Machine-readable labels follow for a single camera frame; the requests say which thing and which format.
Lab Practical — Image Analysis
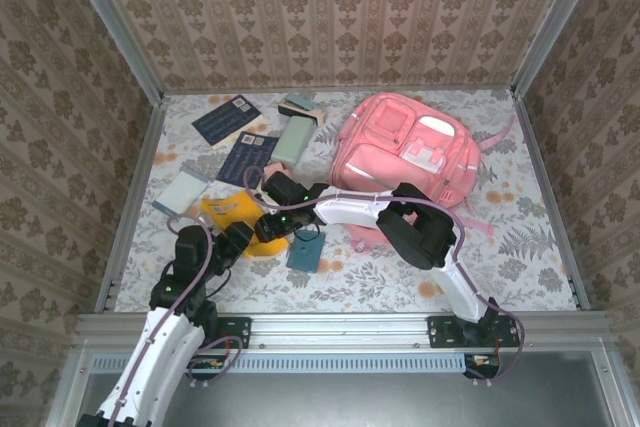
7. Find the teal snap wallet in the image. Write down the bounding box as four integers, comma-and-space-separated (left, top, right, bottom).
285, 229, 327, 276

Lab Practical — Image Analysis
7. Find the yellow booklet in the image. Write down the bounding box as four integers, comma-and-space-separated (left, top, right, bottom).
199, 190, 291, 261

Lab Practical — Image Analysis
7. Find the light blue card pack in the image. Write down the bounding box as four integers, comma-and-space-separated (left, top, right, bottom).
152, 169, 210, 218

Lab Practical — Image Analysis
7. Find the navy blue booklet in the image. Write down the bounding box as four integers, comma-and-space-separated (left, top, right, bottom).
215, 130, 281, 186
191, 94, 265, 151

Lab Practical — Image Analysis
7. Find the light green pencil case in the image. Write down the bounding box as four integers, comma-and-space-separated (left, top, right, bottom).
269, 115, 314, 168

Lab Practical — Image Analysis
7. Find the pink student backpack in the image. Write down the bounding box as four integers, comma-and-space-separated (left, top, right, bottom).
327, 91, 516, 254

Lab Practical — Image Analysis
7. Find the blackboard eraser teal black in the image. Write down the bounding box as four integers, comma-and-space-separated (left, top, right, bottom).
277, 92, 326, 128

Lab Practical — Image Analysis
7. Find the floral table cloth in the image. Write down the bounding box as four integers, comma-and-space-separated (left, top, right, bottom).
113, 89, 584, 313

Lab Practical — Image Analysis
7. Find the grey metal panel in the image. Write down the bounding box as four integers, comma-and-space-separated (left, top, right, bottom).
74, 351, 616, 427

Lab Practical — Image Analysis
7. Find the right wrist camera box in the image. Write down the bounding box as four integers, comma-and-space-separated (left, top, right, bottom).
252, 190, 279, 214

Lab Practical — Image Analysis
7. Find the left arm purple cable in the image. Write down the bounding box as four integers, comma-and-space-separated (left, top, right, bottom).
107, 214, 246, 427

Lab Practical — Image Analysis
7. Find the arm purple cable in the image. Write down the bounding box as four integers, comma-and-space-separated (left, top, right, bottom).
243, 165, 524, 388
107, 214, 246, 427

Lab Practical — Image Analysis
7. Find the aluminium side rail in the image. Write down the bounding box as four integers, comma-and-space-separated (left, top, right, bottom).
94, 95, 169, 313
512, 92, 592, 311

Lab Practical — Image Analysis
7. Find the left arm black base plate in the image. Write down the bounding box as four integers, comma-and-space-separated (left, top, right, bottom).
162, 315, 252, 350

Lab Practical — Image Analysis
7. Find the black cable socket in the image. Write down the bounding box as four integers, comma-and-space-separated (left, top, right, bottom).
185, 354, 227, 382
463, 352, 501, 381

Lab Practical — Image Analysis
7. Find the aluminium mounting rail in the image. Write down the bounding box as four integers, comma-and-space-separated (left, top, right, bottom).
74, 311, 614, 348

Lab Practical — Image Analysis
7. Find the grey slotted cable duct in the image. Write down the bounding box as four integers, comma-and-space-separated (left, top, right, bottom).
92, 352, 501, 374

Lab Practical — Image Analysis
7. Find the aluminium rear rail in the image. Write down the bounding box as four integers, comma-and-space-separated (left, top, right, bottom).
162, 84, 516, 97

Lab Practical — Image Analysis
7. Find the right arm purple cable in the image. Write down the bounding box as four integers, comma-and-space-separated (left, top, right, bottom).
243, 165, 524, 388

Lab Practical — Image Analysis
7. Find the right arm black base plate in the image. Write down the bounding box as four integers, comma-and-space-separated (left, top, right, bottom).
427, 315, 521, 349

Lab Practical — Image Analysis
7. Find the aluminium corner post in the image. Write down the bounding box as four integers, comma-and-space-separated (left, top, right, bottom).
511, 0, 610, 98
57, 0, 167, 104

